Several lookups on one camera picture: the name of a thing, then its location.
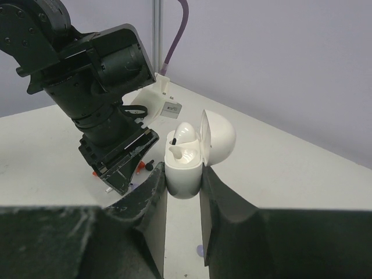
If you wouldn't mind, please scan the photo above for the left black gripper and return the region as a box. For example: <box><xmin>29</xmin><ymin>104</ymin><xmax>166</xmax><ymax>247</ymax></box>
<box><xmin>16</xmin><ymin>24</ymin><xmax>159</xmax><ymax>195</ymax></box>

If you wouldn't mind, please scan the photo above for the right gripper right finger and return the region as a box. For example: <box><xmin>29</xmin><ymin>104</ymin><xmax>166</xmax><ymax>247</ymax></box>
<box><xmin>199</xmin><ymin>167</ymin><xmax>371</xmax><ymax>278</ymax></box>

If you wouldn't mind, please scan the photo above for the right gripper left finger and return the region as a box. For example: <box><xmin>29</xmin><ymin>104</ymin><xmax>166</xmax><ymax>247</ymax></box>
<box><xmin>1</xmin><ymin>163</ymin><xmax>167</xmax><ymax>278</ymax></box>

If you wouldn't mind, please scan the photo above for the white earbud charging case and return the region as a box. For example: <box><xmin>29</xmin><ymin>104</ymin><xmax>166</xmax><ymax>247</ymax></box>
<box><xmin>164</xmin><ymin>110</ymin><xmax>237</xmax><ymax>199</ymax></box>

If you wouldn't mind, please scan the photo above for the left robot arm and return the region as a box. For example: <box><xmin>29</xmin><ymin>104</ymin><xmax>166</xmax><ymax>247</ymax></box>
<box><xmin>1</xmin><ymin>1</ymin><xmax>159</xmax><ymax>195</ymax></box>

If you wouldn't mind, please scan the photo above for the red earbud upper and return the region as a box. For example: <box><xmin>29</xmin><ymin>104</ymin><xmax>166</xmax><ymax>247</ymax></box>
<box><xmin>135</xmin><ymin>161</ymin><xmax>146</xmax><ymax>175</ymax></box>

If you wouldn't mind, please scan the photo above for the purple earbud right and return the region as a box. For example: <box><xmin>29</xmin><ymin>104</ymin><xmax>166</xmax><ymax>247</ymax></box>
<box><xmin>196</xmin><ymin>245</ymin><xmax>204</xmax><ymax>257</ymax></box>

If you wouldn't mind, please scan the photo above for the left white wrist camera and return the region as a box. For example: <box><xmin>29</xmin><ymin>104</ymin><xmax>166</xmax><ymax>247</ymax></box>
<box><xmin>131</xmin><ymin>73</ymin><xmax>182</xmax><ymax>124</ymax></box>

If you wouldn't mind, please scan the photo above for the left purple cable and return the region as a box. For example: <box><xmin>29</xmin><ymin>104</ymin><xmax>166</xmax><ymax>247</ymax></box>
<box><xmin>162</xmin><ymin>0</ymin><xmax>189</xmax><ymax>75</ymax></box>

